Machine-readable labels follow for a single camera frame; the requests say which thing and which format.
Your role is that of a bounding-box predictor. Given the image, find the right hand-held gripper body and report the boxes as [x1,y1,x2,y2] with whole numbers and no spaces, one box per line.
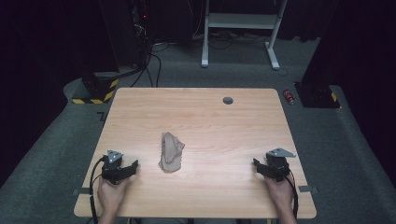
[263,147,297,183]

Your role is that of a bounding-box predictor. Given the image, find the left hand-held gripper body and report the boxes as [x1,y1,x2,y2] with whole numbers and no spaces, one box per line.
[101,149,127,185]

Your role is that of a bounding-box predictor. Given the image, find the beige cloth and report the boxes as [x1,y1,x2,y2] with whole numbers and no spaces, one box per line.
[158,132,186,174]

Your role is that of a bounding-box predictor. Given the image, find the person's left hand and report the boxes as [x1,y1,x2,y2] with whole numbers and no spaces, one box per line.
[97,176,133,217]

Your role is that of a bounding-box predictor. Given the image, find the person's right hand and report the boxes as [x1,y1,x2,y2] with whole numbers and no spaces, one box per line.
[263,174,295,217]

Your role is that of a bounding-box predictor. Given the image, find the grey tape strip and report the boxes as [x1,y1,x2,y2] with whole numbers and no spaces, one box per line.
[72,187,92,196]
[298,185,319,194]

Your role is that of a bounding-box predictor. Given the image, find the red can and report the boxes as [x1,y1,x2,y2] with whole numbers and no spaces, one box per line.
[282,89,295,105]

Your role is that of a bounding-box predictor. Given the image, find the black yellow striped pillar base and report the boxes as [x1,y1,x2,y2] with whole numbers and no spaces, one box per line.
[71,70,120,105]

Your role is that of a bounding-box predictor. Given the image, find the dark equipment rack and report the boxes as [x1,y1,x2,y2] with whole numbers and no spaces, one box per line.
[130,0,157,68]

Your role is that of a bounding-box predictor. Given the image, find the white metal stand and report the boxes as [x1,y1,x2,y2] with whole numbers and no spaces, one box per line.
[201,0,288,71]

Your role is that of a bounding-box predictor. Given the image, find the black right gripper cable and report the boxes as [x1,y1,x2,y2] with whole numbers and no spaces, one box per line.
[284,169,300,220]

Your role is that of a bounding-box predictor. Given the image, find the black floor cables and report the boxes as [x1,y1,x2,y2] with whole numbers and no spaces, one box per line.
[118,40,171,89]

